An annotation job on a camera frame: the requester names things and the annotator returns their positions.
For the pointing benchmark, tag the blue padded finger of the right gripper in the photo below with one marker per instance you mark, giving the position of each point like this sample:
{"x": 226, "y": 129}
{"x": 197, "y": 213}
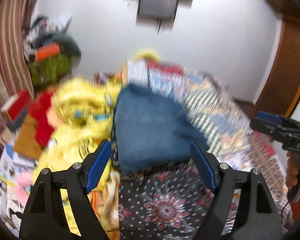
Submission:
{"x": 271, "y": 119}

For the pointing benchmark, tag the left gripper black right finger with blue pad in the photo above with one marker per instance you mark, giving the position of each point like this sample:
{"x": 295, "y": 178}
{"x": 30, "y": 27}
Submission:
{"x": 256, "y": 217}

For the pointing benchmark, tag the blue denim jacket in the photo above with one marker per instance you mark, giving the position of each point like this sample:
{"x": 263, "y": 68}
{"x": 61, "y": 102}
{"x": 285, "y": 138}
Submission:
{"x": 151, "y": 130}

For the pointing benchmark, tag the person's hand holding gripper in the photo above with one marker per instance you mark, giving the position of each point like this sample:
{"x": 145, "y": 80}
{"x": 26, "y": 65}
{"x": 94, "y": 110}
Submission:
{"x": 292, "y": 170}

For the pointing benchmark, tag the pink plush toy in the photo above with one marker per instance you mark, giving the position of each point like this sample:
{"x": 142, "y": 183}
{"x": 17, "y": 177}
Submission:
{"x": 23, "y": 185}

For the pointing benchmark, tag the brown wooden room door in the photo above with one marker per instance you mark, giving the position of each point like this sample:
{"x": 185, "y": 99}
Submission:
{"x": 281, "y": 91}

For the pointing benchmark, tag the colourful patchwork bedspread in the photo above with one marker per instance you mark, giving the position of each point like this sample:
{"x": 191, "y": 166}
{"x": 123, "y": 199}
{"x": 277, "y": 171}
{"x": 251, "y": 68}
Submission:
{"x": 170, "y": 201}

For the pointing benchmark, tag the red plush toy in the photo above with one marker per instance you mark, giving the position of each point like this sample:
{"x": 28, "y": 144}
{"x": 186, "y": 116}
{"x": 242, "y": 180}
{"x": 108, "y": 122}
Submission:
{"x": 38, "y": 110}

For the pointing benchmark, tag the yellow cartoon fleece blanket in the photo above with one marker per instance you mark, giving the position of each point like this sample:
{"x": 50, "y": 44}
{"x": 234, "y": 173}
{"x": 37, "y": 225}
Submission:
{"x": 82, "y": 116}

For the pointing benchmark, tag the red and white box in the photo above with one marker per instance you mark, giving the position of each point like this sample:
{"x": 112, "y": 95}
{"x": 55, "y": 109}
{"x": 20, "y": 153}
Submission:
{"x": 15, "y": 104}

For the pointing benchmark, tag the yellow plush behind bed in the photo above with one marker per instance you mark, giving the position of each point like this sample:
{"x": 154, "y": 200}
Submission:
{"x": 146, "y": 54}

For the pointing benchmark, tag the green patterned storage box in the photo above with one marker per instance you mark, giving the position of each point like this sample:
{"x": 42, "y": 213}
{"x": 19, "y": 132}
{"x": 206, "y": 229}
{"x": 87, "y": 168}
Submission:
{"x": 50, "y": 70}

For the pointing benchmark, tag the orange box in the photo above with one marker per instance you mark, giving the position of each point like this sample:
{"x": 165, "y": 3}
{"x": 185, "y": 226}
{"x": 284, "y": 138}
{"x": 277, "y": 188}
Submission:
{"x": 47, "y": 52}

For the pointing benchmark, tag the dark green grey cushion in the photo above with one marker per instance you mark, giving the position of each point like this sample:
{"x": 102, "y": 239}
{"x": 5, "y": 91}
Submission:
{"x": 67, "y": 44}

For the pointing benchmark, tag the striped red brown curtain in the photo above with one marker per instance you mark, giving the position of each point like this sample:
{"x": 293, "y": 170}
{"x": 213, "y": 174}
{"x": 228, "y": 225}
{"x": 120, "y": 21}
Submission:
{"x": 15, "y": 20}

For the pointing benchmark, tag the small black wall monitor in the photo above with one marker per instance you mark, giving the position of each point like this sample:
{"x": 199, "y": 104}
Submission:
{"x": 164, "y": 10}

